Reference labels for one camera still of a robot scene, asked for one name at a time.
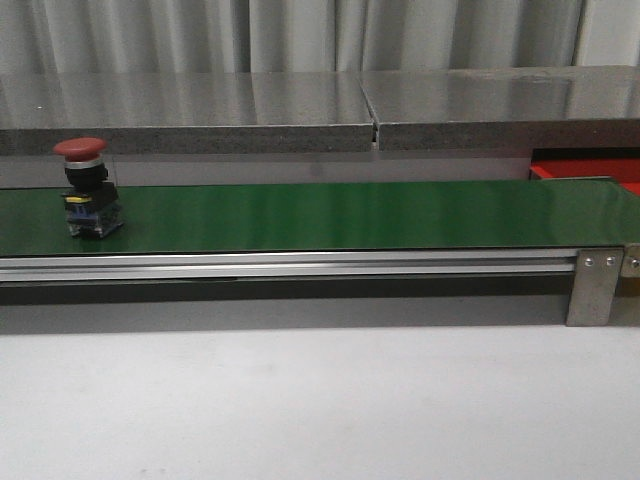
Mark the red mushroom push button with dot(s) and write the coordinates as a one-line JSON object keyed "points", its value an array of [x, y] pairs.
{"points": [[92, 204]]}

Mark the green conveyor belt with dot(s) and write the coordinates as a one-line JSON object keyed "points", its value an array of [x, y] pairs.
{"points": [[333, 216]]}

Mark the grey stone shelf slab left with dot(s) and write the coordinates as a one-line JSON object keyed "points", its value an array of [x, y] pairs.
{"points": [[186, 113]]}

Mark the grey stone shelf slab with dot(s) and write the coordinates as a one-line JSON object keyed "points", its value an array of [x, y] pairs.
{"points": [[186, 113], [513, 108]]}

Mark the grey stone shelf slab right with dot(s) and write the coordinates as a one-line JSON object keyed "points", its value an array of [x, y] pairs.
{"points": [[513, 108]]}

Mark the red plastic tray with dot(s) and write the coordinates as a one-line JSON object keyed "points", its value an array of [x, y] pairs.
{"points": [[620, 164]]}

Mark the grey curtain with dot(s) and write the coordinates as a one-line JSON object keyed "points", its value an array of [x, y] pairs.
{"points": [[311, 36]]}

